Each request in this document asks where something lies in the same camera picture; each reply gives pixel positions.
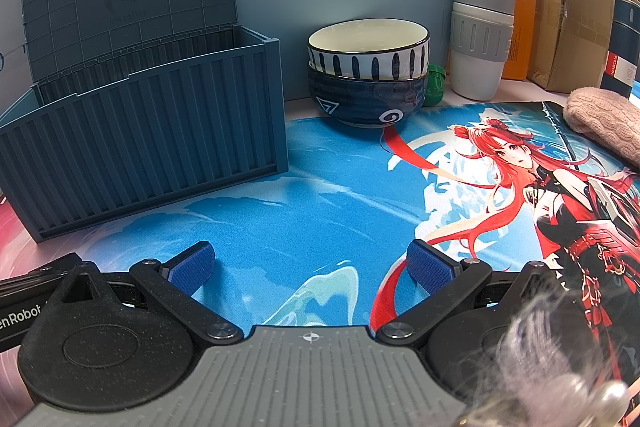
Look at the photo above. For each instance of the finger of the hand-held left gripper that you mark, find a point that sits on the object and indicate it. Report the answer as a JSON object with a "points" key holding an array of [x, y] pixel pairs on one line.
{"points": [[35, 279]]}

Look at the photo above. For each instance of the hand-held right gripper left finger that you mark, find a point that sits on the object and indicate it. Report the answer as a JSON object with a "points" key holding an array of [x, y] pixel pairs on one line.
{"points": [[192, 268]]}

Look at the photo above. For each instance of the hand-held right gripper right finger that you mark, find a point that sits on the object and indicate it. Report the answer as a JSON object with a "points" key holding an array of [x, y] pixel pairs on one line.
{"points": [[430, 267]]}

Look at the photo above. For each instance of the printed anime desk mat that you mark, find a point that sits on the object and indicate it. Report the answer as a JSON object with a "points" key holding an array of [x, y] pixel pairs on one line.
{"points": [[310, 207]]}

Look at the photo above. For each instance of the blue ribbed storage box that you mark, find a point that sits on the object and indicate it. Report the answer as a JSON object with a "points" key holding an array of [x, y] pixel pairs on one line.
{"points": [[150, 132]]}

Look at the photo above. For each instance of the small green plastic item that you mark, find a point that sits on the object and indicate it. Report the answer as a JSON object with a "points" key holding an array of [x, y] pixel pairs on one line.
{"points": [[434, 87]]}

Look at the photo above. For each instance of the dark blue ceramic bowl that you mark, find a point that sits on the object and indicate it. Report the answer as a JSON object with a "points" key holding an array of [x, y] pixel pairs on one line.
{"points": [[360, 99]]}

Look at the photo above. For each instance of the white striped ceramic bowl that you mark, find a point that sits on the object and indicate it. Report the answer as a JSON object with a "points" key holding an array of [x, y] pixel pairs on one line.
{"points": [[370, 57]]}

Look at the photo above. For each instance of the pink knitted hat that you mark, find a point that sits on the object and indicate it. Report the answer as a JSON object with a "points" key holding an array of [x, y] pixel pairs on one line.
{"points": [[607, 122]]}

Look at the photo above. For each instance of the grey white travel cup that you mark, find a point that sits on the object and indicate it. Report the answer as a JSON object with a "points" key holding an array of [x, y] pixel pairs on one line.
{"points": [[480, 42]]}

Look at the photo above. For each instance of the brown cardboard box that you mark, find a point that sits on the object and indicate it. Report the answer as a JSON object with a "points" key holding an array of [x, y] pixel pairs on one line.
{"points": [[575, 22]]}

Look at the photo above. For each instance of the dark blue thermos bottle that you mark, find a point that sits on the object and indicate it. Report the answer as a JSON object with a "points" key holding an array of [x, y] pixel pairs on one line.
{"points": [[622, 57]]}

